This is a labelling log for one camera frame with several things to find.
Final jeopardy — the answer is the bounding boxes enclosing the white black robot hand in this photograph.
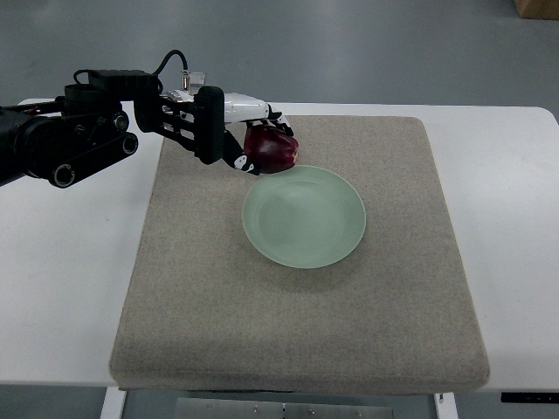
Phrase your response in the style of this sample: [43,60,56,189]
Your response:
[162,86,294,175]

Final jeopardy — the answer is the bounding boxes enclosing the dark red apple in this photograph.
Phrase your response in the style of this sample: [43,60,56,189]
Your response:
[244,125,299,174]

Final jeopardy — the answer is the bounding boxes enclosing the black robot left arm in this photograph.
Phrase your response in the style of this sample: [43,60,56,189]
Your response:
[1,50,224,189]

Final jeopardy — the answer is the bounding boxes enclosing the pale green plate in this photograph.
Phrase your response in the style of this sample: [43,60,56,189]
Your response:
[241,165,367,269]

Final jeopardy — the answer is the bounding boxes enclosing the metal floor plate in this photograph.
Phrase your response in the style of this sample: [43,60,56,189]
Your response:
[174,398,394,419]

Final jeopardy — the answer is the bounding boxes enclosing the small floor socket cover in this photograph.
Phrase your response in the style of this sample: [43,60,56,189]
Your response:
[189,72,206,89]

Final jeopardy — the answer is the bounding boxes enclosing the cardboard box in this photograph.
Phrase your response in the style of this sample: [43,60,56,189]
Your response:
[514,0,559,20]

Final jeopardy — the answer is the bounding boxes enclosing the black table control panel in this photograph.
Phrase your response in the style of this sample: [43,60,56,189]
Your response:
[500,392,559,404]

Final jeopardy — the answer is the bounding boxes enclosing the white table leg frame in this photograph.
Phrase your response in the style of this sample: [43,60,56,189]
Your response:
[100,387,127,419]

